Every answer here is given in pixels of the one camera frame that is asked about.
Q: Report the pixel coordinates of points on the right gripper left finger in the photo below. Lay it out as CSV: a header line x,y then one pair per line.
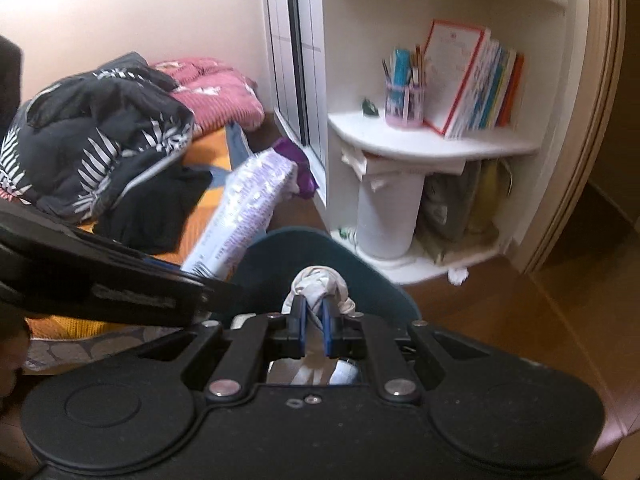
x,y
261,339

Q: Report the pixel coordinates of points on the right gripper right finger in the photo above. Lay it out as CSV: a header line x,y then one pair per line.
x,y
357,335

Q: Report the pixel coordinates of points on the white tissue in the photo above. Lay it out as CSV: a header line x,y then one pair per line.
x,y
315,284

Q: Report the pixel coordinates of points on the white christmas snack wrapper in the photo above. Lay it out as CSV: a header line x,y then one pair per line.
x,y
250,195

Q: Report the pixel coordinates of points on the dark green deer trash bin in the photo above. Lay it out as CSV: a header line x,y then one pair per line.
x,y
305,262

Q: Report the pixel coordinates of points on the person's left hand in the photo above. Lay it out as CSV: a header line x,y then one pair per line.
x,y
14,344

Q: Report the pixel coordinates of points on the black garment on bed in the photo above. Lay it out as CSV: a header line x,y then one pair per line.
x,y
151,217

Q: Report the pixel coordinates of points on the black leaf-print duvet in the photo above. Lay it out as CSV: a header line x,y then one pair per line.
x,y
80,145

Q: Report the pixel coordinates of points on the white cylinder bin under shelf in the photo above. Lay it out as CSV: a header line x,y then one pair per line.
x,y
388,206

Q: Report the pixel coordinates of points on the purple cloth on floor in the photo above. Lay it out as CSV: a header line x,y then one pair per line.
x,y
307,184

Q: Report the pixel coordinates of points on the stack of papers under shelf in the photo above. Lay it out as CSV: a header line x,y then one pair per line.
x,y
366,165

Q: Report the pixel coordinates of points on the yellow bag under shelf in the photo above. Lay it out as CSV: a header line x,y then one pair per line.
x,y
493,187

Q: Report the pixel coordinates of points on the pink striped blanket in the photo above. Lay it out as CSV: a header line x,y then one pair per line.
x,y
215,92

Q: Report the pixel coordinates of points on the pink pen holder with pens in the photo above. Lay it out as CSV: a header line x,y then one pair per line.
x,y
405,88

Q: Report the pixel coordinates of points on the row of colourful books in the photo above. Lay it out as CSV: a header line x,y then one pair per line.
x,y
489,92

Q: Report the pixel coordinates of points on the white corner bookshelf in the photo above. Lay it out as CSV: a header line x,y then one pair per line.
x,y
360,34

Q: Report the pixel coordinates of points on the white sliding wardrobe door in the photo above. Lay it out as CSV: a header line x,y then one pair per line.
x,y
296,39

